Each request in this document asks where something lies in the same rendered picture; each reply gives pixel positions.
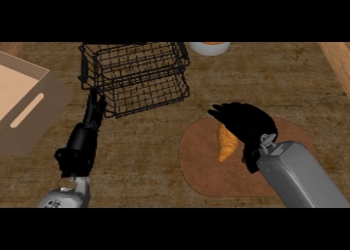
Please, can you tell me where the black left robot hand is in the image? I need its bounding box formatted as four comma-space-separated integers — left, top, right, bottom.
54, 87, 108, 179

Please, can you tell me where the white cup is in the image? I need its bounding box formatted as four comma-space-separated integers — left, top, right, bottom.
189, 42, 232, 57

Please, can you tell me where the black tiered wire basket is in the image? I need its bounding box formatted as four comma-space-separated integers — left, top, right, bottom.
78, 42, 193, 119

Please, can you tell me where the brown oval cutting board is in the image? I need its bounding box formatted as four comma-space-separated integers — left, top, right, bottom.
179, 117, 321, 198

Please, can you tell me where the golden croissant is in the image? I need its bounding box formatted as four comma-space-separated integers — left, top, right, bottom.
216, 122, 242, 163

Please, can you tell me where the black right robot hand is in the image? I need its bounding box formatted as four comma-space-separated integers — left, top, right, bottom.
207, 102, 279, 175

